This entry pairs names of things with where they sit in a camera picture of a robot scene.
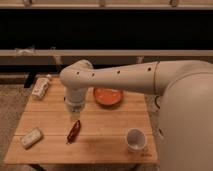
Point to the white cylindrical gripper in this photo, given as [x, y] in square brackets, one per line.
[75, 105]

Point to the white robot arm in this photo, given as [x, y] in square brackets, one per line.
[185, 123]

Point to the white ceramic cup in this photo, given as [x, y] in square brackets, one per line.
[135, 139]

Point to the red chili pepper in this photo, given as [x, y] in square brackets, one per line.
[74, 132]

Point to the orange bowl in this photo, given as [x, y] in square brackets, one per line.
[107, 97]

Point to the white plastic bottle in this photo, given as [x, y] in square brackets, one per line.
[40, 87]

